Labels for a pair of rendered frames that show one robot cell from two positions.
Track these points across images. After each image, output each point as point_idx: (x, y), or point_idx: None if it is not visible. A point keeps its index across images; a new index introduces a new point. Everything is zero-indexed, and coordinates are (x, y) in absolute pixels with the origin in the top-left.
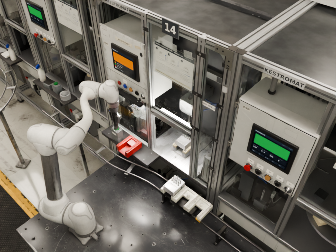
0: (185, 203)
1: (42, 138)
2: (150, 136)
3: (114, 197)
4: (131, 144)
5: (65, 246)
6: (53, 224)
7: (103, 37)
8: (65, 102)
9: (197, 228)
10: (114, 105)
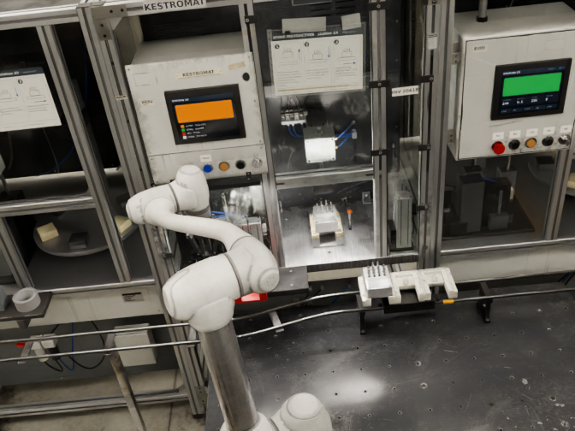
0: (409, 295)
1: (215, 284)
2: (277, 239)
3: (289, 382)
4: None
5: None
6: None
7: (137, 93)
8: (38, 310)
9: (443, 323)
10: (208, 212)
